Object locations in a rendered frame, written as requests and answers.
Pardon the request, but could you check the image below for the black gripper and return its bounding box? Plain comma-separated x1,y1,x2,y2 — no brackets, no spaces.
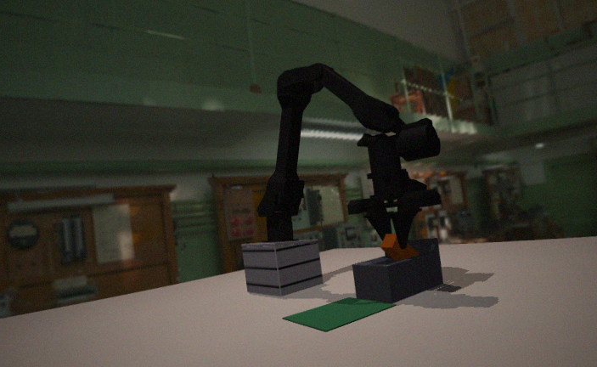
347,163,442,249

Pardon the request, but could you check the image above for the orange l-shaped part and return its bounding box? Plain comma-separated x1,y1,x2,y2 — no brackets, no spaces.
381,234,419,262

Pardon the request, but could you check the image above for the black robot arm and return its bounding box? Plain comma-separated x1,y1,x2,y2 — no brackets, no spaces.
256,63,441,243

